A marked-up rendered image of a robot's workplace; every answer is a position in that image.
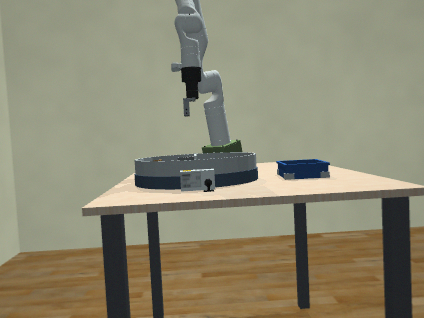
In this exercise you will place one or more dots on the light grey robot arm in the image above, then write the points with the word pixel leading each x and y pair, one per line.
pixel 191 22

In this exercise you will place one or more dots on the grey round turning table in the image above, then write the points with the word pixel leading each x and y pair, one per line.
pixel 205 172

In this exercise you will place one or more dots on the blue rectangular crate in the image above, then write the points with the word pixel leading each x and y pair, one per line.
pixel 303 169

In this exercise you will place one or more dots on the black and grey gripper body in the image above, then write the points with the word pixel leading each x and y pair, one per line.
pixel 190 68

